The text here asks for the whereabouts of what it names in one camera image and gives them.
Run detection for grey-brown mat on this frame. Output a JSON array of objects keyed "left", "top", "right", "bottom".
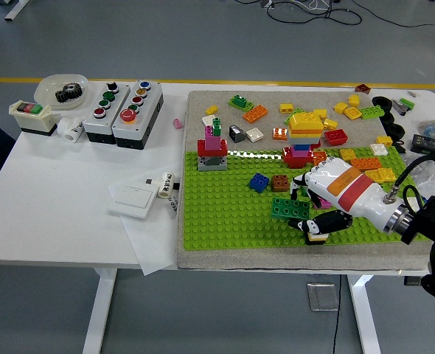
[{"left": 175, "top": 90, "right": 435, "bottom": 273}]

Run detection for cream switch box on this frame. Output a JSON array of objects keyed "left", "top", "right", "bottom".
[{"left": 9, "top": 101, "right": 58, "bottom": 137}]

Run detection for white labelled tube fitting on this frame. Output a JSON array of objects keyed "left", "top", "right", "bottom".
[{"left": 157, "top": 170, "right": 176, "bottom": 200}]

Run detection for red pink green brick tower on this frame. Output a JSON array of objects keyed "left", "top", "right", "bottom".
[{"left": 197, "top": 117, "right": 229, "bottom": 173}]

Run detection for white stand foot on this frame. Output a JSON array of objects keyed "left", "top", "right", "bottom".
[{"left": 4, "top": 0, "right": 30, "bottom": 22}]

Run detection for metal floor plate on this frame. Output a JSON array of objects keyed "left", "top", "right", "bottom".
[{"left": 306, "top": 282, "right": 340, "bottom": 313}]

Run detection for green stacked brick pair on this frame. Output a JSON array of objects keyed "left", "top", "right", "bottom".
[{"left": 227, "top": 94, "right": 255, "bottom": 112}]

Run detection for white wall switch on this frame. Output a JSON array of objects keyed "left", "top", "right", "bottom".
[{"left": 107, "top": 183, "right": 156, "bottom": 221}]

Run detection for dark green long brick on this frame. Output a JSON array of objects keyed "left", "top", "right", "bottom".
[{"left": 271, "top": 197, "right": 312, "bottom": 221}]

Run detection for thin black hanging cable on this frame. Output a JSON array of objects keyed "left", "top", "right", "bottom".
[{"left": 331, "top": 274, "right": 343, "bottom": 354}]

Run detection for dark grey slope brick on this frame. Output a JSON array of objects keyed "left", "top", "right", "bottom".
[{"left": 228, "top": 124, "right": 247, "bottom": 144}]

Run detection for white floor cable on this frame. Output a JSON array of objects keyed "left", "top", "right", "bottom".
[{"left": 307, "top": 0, "right": 338, "bottom": 13}]

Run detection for white pipe tee fitting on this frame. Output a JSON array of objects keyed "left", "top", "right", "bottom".
[{"left": 57, "top": 117, "right": 85, "bottom": 143}]

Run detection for black metal gear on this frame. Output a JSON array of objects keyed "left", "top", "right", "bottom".
[{"left": 55, "top": 83, "right": 85, "bottom": 103}]

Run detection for printed paper label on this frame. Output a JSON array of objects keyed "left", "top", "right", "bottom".
[{"left": 167, "top": 197, "right": 180, "bottom": 221}]

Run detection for brick tower with yellow roof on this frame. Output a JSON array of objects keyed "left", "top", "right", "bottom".
[{"left": 282, "top": 110, "right": 324, "bottom": 170}]

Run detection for red square brick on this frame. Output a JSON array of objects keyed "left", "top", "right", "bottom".
[{"left": 323, "top": 128, "right": 349, "bottom": 147}]

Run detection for white paper sheet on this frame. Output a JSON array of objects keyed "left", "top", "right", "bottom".
[{"left": 107, "top": 173, "right": 178, "bottom": 277}]

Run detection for grey four-button control box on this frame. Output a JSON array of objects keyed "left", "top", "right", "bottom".
[{"left": 81, "top": 81, "right": 131, "bottom": 145}]

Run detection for lime green long brick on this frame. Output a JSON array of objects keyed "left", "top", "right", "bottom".
[{"left": 359, "top": 105, "right": 386, "bottom": 121}]

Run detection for black digital meter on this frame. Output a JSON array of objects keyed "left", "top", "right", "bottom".
[{"left": 410, "top": 133, "right": 435, "bottom": 156}]

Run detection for translucent white bowl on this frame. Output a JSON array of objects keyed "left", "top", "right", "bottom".
[{"left": 33, "top": 73, "right": 90, "bottom": 111}]

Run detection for lime green studded baseplate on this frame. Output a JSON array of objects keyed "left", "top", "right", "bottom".
[{"left": 183, "top": 144, "right": 433, "bottom": 251}]

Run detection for grey emergency stop control box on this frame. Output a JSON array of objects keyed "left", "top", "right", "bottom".
[{"left": 112, "top": 80, "right": 164, "bottom": 150}]

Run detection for blue square brick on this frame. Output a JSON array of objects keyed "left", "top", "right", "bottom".
[{"left": 248, "top": 172, "right": 271, "bottom": 193}]

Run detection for desk control panel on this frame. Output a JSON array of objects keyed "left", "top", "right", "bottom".
[{"left": 403, "top": 276, "right": 431, "bottom": 288}]

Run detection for black yellow white brick stack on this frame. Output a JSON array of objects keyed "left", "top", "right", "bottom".
[{"left": 304, "top": 230, "right": 329, "bottom": 245}]

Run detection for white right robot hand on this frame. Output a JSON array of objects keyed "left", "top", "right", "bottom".
[{"left": 288, "top": 156, "right": 400, "bottom": 237}]

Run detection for brown square brick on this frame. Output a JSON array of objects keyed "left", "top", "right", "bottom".
[{"left": 271, "top": 173, "right": 290, "bottom": 192}]

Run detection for white table leg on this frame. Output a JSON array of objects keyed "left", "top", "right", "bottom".
[
  {"left": 347, "top": 274, "right": 383, "bottom": 354},
  {"left": 81, "top": 268, "right": 117, "bottom": 354}
]

